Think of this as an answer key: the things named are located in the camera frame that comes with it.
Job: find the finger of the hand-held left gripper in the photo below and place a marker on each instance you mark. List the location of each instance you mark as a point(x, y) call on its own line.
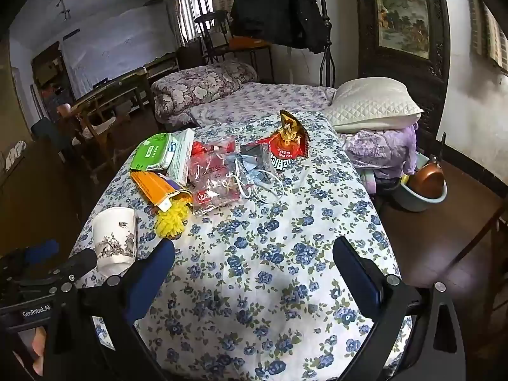
point(79, 264)
point(41, 249)

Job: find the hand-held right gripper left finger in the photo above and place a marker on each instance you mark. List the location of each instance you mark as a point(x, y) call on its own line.
point(155, 274)

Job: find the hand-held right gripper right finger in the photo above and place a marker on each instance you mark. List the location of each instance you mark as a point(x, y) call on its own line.
point(357, 280)

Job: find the orange packet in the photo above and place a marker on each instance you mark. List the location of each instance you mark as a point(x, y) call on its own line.
point(153, 188)

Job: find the white paper packet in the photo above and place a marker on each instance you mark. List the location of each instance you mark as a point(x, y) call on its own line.
point(181, 158)

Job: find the green tissue packet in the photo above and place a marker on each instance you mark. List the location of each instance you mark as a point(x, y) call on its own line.
point(153, 153)

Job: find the blue face mask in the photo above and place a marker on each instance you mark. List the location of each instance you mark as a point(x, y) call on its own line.
point(260, 174)

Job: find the person's left hand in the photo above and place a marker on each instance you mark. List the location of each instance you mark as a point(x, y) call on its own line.
point(38, 349)

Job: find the white ink-print paper cup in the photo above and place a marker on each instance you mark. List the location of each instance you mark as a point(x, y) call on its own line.
point(115, 242)

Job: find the light blue plastic basin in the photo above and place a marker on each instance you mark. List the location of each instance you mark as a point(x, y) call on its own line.
point(420, 203)

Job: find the blue floral bed sheet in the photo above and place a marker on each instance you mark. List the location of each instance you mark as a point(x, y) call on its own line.
point(258, 254)

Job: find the yellow plastic item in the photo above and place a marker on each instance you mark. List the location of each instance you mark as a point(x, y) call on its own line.
point(405, 179)

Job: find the copper pot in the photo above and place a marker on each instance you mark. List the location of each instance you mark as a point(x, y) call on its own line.
point(426, 180)

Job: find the brown wooden chair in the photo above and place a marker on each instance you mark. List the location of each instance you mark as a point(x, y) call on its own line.
point(476, 238)

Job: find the purple folded quilt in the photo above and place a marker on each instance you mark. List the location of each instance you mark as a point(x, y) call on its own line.
point(381, 151)

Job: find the light wooden armchair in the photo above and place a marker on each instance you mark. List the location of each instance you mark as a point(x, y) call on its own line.
point(97, 127)

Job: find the red snack bag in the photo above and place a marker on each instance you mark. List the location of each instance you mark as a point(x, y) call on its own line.
point(287, 147)

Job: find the dark wooden cabinet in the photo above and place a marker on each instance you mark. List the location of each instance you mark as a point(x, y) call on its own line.
point(47, 75)

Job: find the white quilted pillow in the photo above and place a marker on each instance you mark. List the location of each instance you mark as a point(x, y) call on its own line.
point(373, 103)

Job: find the long wooden desk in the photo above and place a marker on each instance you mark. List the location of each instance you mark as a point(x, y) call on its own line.
point(115, 87)

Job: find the rolled floral quilt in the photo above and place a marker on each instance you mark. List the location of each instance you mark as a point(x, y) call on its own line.
point(198, 85)

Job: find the purple floral mattress sheet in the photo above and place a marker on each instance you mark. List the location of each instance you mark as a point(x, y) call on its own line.
point(274, 99)

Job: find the black metal coat stand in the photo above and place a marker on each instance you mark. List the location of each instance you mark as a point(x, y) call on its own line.
point(328, 59)

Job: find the dark side table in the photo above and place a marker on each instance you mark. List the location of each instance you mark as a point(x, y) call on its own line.
point(258, 53)

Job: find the dark wooden chair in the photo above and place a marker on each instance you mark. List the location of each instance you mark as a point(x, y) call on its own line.
point(214, 35)

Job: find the framed landscape painting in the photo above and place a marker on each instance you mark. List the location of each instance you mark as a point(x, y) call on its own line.
point(401, 12)

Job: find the window with metal bars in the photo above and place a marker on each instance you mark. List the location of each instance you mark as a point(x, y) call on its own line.
point(198, 4)

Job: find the curtained window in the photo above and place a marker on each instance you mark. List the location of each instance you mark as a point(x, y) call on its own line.
point(488, 27)

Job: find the black coat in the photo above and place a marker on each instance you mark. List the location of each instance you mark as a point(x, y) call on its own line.
point(274, 6)

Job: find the white plastic wall sheet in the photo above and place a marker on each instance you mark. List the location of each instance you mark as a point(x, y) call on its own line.
point(119, 43)

